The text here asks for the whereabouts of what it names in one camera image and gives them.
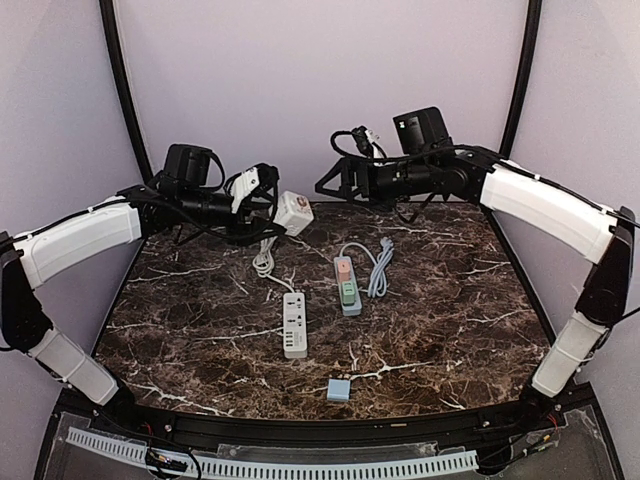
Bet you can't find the blue plug adapter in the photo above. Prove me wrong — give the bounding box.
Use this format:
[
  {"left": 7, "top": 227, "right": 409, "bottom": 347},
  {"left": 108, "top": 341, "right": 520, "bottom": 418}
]
[{"left": 326, "top": 378, "right": 351, "bottom": 402}]

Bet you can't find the white cube socket adapter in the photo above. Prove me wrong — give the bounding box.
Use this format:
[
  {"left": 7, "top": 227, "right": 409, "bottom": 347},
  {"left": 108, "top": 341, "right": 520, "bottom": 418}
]
[{"left": 274, "top": 191, "right": 314, "bottom": 237}]

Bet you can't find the white slotted cable duct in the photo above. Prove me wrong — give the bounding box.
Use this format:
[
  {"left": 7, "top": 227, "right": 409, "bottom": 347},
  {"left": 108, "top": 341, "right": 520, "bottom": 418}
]
[{"left": 66, "top": 427, "right": 478, "bottom": 479}]

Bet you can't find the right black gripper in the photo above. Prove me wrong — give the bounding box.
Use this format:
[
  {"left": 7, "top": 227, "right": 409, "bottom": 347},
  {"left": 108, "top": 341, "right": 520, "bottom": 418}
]
[{"left": 315, "top": 156, "right": 435, "bottom": 213}]

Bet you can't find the black frame post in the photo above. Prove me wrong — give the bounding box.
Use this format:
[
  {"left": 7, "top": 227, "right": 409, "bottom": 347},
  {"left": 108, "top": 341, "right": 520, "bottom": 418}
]
[
  {"left": 98, "top": 0, "right": 154, "bottom": 184},
  {"left": 499, "top": 0, "right": 543, "bottom": 156}
]

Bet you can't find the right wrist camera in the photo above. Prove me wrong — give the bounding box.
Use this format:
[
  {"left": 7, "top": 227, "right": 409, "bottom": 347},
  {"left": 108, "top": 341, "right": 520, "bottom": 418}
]
[{"left": 393, "top": 106, "right": 453, "bottom": 155}]

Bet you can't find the blue-grey power strip cable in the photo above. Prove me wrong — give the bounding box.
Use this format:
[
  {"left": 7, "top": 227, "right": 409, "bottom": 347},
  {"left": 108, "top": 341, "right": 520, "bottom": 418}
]
[{"left": 339, "top": 237, "right": 396, "bottom": 300}]

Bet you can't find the white power strip cable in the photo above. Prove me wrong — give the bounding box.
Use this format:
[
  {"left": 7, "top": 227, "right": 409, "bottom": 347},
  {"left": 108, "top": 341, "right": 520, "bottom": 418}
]
[{"left": 251, "top": 237, "right": 296, "bottom": 294}]

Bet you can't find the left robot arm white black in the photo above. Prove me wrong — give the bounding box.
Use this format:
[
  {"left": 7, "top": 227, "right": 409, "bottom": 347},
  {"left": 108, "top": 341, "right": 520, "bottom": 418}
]
[{"left": 1, "top": 185, "right": 284, "bottom": 436}]

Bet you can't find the left black frame post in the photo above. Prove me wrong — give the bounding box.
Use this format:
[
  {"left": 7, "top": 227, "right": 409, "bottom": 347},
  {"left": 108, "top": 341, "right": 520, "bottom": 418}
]
[{"left": 98, "top": 0, "right": 154, "bottom": 184}]

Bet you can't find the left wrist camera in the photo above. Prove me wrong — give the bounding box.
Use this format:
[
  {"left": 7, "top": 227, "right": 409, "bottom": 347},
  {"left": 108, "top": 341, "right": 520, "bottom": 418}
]
[{"left": 163, "top": 144, "right": 212, "bottom": 186}]

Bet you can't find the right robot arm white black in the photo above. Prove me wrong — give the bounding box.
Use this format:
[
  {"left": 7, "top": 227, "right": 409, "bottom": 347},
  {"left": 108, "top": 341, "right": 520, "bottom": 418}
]
[{"left": 315, "top": 145, "right": 638, "bottom": 398}]

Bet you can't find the right black frame post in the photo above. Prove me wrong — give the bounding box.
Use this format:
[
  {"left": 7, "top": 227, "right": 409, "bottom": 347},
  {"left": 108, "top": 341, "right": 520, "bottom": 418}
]
[{"left": 499, "top": 0, "right": 543, "bottom": 156}]

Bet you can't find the white power strip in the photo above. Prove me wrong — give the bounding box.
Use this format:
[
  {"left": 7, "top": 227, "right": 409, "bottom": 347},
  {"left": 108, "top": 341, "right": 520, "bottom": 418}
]
[{"left": 282, "top": 292, "right": 308, "bottom": 359}]

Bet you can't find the blue-grey power strip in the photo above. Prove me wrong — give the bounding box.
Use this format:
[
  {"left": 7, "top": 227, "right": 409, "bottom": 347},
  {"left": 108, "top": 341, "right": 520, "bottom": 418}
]
[{"left": 334, "top": 256, "right": 362, "bottom": 317}]

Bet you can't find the pink plug adapter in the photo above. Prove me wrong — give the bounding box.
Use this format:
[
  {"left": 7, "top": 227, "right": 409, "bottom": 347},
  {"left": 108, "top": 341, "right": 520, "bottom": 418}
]
[{"left": 336, "top": 258, "right": 351, "bottom": 283}]

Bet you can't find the black front frame rail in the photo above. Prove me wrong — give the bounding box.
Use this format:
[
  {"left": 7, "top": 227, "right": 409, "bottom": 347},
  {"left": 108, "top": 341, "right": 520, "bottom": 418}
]
[{"left": 59, "top": 387, "right": 571, "bottom": 451}]

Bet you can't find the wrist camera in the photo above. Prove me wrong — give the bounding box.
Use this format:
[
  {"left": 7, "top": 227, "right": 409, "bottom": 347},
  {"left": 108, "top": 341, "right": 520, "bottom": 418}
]
[
  {"left": 163, "top": 144, "right": 212, "bottom": 186},
  {"left": 393, "top": 106, "right": 453, "bottom": 155}
]

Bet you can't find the green plug adapter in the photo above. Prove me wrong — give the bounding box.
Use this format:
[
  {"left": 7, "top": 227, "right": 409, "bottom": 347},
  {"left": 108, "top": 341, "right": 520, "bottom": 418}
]
[{"left": 340, "top": 280, "right": 357, "bottom": 307}]

